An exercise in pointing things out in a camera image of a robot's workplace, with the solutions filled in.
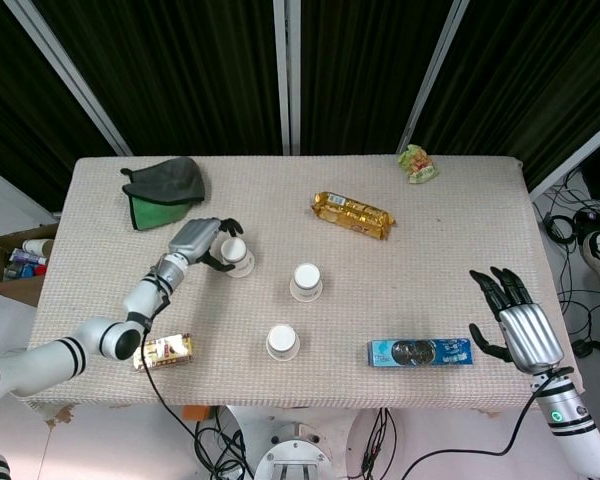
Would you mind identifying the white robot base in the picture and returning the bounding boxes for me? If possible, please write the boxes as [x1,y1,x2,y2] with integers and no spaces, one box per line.
[224,404,362,480]

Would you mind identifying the silver aluminium frame post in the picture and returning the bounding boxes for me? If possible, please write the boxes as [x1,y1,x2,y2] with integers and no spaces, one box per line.
[397,0,474,151]
[272,0,302,156]
[526,112,600,196]
[9,0,133,157]

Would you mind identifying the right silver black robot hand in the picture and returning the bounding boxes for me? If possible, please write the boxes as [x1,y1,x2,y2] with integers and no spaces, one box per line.
[468,266,566,374]

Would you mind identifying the gold biscuit package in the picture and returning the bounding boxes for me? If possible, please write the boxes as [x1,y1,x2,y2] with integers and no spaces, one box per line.
[308,190,397,242]

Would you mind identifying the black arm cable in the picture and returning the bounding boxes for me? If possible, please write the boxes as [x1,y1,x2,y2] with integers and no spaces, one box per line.
[394,367,575,480]
[138,279,241,480]

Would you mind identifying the purple tube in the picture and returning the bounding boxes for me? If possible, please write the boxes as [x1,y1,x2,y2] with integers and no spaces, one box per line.
[8,248,49,266]

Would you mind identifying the black curtain panel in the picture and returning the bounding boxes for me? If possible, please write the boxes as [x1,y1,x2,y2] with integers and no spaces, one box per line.
[0,0,119,214]
[299,0,462,155]
[419,0,600,191]
[32,0,284,156]

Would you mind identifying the blue cookie box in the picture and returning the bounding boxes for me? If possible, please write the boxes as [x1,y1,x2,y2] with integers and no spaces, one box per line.
[367,337,476,369]

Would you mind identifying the coiled black floor cable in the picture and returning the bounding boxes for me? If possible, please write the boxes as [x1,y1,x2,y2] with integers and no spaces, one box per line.
[544,213,577,246]

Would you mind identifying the green crumpled snack bag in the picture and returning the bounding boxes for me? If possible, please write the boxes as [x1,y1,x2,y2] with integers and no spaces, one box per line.
[397,143,440,185]

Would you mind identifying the grey green folded cloth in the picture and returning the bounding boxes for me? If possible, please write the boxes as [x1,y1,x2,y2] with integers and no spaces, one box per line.
[119,156,206,232]

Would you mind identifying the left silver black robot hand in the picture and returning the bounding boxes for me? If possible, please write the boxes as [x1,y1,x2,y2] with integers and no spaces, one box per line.
[167,216,244,274]

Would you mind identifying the yellow red small carton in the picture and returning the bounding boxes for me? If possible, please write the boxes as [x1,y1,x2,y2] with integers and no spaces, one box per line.
[132,333,196,374]

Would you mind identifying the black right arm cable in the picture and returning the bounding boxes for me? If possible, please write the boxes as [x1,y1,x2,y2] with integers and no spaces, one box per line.
[394,367,575,480]

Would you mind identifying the white paper cup blue stripe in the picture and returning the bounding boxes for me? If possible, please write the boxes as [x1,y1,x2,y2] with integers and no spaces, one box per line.
[288,262,325,304]
[219,235,256,279]
[265,324,301,362]

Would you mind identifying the brown cardboard box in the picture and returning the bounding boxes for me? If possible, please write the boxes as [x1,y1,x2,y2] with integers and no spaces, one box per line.
[0,223,59,307]

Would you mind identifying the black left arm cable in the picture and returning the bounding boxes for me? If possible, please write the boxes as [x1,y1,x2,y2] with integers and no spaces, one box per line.
[138,279,241,480]

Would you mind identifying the beige woven tablecloth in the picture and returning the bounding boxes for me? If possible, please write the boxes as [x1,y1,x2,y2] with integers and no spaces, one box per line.
[19,155,579,412]

